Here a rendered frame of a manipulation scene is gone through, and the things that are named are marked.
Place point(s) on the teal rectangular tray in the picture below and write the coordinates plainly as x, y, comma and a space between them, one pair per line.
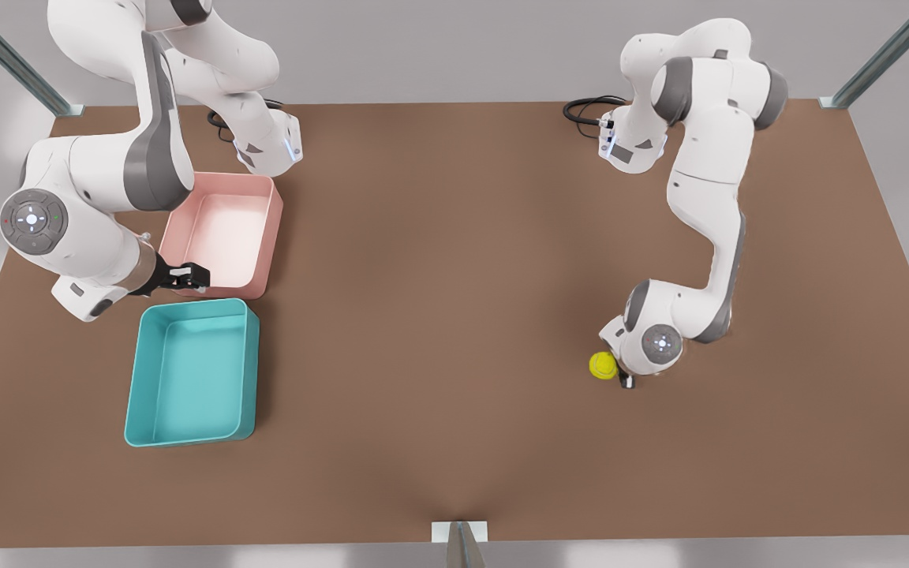
190, 375

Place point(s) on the pink rectangular tray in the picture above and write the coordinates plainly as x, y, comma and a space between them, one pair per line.
222, 233

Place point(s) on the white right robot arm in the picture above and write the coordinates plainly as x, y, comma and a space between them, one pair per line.
99, 170

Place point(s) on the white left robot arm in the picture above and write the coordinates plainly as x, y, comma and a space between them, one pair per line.
707, 181

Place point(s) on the silver frame post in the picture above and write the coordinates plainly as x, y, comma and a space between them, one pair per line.
461, 544
884, 55
9, 57

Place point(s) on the yellow ball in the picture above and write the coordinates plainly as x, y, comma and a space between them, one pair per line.
602, 365

